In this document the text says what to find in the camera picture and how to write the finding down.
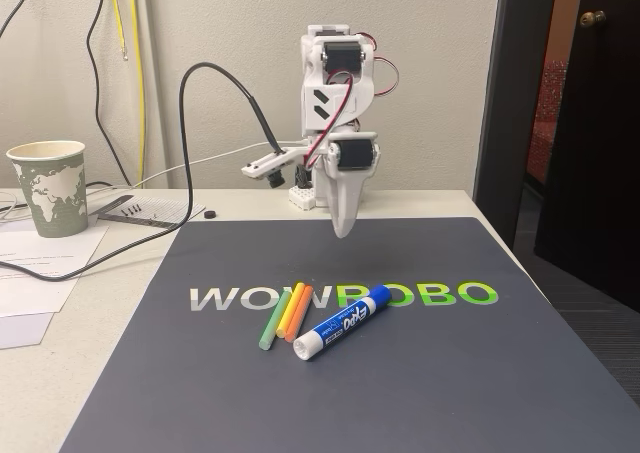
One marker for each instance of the large white printed paper sheet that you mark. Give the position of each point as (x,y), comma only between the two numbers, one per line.
(30,293)

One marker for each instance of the orange chalk stick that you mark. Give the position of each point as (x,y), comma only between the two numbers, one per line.
(299,313)

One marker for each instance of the red patterned fabric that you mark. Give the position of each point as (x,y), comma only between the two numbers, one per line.
(545,123)

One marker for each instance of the green world map paper cup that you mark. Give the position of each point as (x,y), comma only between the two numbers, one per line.
(52,193)

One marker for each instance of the small white paper sheet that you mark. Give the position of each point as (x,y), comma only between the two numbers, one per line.
(20,330)

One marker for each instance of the green chalk stick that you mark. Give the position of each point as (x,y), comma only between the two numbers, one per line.
(274,323)

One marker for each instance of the brass door knob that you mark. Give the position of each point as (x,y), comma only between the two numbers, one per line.
(593,19)

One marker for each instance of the lined paper sheet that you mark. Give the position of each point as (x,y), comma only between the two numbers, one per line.
(170,208)

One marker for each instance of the white mounted camera module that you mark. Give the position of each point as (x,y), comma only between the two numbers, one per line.
(267,163)

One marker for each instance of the yellow chalk stick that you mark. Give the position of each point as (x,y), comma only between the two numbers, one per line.
(290,310)

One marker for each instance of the dark wooden door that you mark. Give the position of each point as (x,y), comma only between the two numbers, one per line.
(600,148)

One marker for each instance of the blue Expo marker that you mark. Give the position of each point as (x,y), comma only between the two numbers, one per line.
(345,320)

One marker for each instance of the grey WOWROBO mat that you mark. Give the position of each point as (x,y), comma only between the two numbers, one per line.
(400,383)

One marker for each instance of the dark door frame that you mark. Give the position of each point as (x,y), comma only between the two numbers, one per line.
(505,123)

